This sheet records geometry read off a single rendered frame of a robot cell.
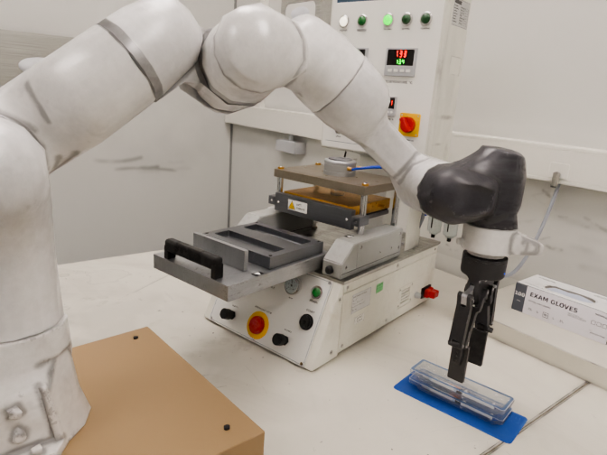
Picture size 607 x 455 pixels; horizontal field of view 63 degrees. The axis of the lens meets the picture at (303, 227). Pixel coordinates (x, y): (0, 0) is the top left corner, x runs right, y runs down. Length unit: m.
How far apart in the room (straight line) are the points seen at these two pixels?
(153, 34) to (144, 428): 0.48
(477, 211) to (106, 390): 0.62
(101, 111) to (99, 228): 1.97
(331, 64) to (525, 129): 0.96
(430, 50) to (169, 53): 0.75
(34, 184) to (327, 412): 0.63
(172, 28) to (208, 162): 2.10
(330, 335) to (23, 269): 0.63
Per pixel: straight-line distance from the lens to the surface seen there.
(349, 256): 1.03
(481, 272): 0.89
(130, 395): 0.77
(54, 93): 0.63
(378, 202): 1.21
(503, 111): 1.61
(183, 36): 0.65
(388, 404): 0.99
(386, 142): 0.86
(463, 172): 0.81
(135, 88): 0.63
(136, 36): 0.63
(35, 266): 0.63
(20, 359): 0.66
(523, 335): 1.28
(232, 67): 0.61
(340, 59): 0.71
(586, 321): 1.34
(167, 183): 2.64
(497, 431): 0.99
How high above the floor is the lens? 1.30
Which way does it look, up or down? 15 degrees down
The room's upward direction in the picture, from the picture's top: 4 degrees clockwise
